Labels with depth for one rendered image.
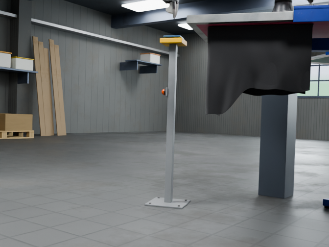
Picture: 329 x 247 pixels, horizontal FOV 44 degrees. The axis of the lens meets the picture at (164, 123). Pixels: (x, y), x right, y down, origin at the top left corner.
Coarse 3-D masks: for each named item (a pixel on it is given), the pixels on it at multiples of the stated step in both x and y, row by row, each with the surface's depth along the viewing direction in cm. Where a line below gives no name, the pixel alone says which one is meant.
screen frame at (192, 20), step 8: (192, 16) 194; (200, 16) 193; (208, 16) 192; (216, 16) 191; (224, 16) 190; (232, 16) 189; (240, 16) 188; (248, 16) 187; (256, 16) 186; (264, 16) 185; (272, 16) 184; (280, 16) 183; (288, 16) 182; (192, 24) 196; (200, 24) 196; (208, 24) 195; (200, 32) 215
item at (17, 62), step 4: (16, 56) 793; (12, 60) 800; (16, 60) 795; (20, 60) 802; (24, 60) 810; (28, 60) 817; (32, 60) 825; (12, 64) 800; (16, 64) 795; (20, 64) 802; (24, 64) 810; (28, 64) 817; (32, 64) 825; (12, 68) 800; (16, 68) 796; (20, 68) 802; (24, 68) 810; (28, 68) 818; (32, 68) 825
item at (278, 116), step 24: (264, 96) 274; (288, 96) 266; (264, 120) 274; (288, 120) 267; (264, 144) 274; (288, 144) 269; (264, 168) 274; (288, 168) 271; (264, 192) 274; (288, 192) 273
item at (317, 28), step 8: (216, 24) 195; (224, 24) 194; (232, 24) 194; (240, 24) 193; (248, 24) 192; (256, 24) 192; (264, 24) 191; (272, 24) 191; (280, 24) 190; (320, 24) 188; (328, 24) 187; (312, 32) 206; (320, 32) 206
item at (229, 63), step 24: (288, 24) 189; (312, 24) 185; (216, 48) 198; (240, 48) 195; (264, 48) 192; (288, 48) 189; (216, 72) 198; (240, 72) 196; (264, 72) 193; (288, 72) 189; (216, 96) 200
